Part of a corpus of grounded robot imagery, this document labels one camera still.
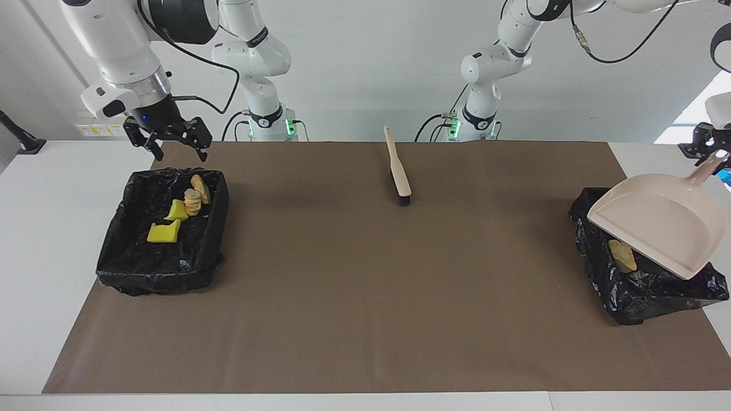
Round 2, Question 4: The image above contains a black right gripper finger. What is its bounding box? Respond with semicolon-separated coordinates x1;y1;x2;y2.
177;117;213;162
123;120;164;162

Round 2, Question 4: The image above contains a beige plastic dustpan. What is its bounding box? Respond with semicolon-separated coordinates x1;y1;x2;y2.
587;150;729;280

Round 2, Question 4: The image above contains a notched yellow sponge piece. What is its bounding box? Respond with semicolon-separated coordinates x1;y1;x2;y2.
147;220;182;244

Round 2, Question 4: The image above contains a striped orange bread roll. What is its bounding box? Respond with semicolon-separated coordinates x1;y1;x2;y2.
608;239;638;273

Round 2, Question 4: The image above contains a beige hand brush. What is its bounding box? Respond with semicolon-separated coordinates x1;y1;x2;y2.
384;126;412;207

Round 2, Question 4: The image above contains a square bin with black bag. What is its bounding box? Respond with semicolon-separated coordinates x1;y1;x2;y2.
95;167;230;296

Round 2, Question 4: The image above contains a slanted bin with black bag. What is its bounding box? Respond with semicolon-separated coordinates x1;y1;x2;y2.
569;187;730;326

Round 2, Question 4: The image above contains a black stand foot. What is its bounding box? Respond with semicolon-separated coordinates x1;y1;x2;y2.
0;110;46;155

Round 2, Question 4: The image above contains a brown paper table mat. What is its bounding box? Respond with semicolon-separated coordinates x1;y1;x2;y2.
42;141;731;394

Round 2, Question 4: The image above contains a black right base cable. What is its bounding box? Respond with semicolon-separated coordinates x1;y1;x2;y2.
222;110;252;142

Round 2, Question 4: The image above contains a black base cable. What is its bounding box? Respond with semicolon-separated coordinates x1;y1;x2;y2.
415;86;472;142
222;110;252;142

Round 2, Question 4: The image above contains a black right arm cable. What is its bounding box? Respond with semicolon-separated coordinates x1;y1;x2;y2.
137;0;240;115

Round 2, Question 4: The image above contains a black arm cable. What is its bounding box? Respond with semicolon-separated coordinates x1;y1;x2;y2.
137;0;240;115
570;0;680;64

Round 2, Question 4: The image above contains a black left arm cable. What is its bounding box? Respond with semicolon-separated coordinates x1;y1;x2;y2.
570;0;680;64

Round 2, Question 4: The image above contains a black left base cable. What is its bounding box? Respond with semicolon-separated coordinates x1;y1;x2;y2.
415;86;472;142

